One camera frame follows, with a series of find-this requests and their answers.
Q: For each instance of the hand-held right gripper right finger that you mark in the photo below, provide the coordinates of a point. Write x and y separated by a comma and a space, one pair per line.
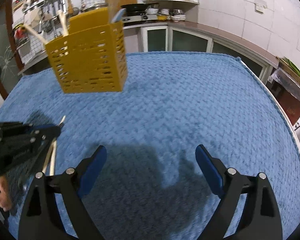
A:
208, 170

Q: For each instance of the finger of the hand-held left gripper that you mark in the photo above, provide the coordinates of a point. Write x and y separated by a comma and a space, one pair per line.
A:
42, 128
46, 140

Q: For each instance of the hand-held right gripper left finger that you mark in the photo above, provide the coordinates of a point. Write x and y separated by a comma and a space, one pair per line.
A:
95, 167

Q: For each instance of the yellow slotted utensil holder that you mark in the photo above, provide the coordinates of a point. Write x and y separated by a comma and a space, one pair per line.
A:
90, 60

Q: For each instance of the blue plastic spoon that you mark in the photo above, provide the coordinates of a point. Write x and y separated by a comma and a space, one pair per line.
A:
118, 14

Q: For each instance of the person's left hand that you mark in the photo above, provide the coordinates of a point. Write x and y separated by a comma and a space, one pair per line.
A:
3, 195

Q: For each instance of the blue textured blanket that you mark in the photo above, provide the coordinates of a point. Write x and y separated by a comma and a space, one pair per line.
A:
177, 105

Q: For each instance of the brown frosted glass door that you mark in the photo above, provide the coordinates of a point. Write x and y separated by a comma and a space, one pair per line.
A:
2, 45

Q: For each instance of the red yellow gloves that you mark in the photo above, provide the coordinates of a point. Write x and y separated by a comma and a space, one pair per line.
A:
20, 31

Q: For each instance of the steel faucet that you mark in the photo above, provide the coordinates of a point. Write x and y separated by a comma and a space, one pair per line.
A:
48, 26

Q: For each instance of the red cabinet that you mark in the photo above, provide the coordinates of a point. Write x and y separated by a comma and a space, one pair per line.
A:
291, 107

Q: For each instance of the wooden board with plastic sheet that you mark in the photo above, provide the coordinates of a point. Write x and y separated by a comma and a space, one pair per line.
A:
293, 82

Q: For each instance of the red white power strip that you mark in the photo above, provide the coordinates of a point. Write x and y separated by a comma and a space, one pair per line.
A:
18, 2

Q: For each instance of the green vegetables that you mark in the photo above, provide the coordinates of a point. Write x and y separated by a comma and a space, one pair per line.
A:
293, 67

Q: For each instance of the steel cooking pot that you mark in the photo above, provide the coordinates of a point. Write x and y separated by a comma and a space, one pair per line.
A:
96, 6

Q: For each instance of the kitchen counter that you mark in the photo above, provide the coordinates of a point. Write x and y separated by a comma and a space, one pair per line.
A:
215, 32

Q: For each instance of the gas stove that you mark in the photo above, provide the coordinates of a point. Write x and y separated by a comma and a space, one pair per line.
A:
145, 18

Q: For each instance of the black wok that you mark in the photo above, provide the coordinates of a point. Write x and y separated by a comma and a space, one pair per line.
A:
137, 6

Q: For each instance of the stack of white bowls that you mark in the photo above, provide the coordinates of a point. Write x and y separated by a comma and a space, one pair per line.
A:
178, 16

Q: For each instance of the metal utensil wall rack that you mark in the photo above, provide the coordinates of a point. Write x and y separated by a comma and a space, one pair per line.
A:
47, 1

